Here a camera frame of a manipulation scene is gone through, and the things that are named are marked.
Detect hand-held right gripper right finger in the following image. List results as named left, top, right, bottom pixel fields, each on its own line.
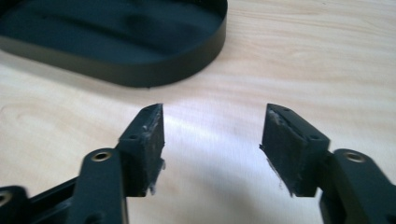
left=259, top=103, right=331, bottom=198

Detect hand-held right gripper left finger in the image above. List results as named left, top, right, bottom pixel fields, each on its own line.
left=116, top=103, right=166, bottom=198

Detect black oval tray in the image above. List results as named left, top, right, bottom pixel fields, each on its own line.
left=0, top=0, right=229, bottom=89

